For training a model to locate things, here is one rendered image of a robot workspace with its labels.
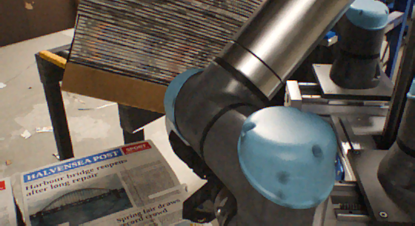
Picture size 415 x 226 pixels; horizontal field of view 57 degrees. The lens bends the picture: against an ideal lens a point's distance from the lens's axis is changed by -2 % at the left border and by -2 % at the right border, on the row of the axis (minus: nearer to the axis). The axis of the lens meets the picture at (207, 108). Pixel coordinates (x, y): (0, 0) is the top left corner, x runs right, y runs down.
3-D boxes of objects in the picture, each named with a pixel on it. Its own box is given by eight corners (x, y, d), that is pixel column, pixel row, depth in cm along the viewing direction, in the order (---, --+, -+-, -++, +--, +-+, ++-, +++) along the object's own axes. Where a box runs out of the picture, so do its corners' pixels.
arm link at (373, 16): (348, 55, 108) (356, 7, 101) (331, 40, 120) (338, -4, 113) (388, 55, 109) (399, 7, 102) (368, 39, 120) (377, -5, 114)
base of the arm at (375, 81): (371, 70, 124) (378, 40, 120) (387, 90, 111) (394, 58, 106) (324, 67, 125) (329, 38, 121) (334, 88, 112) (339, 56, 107)
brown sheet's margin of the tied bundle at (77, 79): (240, 130, 64) (250, 107, 62) (59, 90, 54) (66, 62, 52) (215, 94, 78) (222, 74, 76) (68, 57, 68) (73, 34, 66)
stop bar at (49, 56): (109, 92, 114) (108, 85, 113) (38, 57, 139) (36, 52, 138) (118, 88, 116) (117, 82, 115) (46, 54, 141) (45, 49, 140)
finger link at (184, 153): (187, 127, 58) (225, 161, 53) (184, 136, 59) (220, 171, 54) (163, 128, 55) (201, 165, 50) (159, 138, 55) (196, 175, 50)
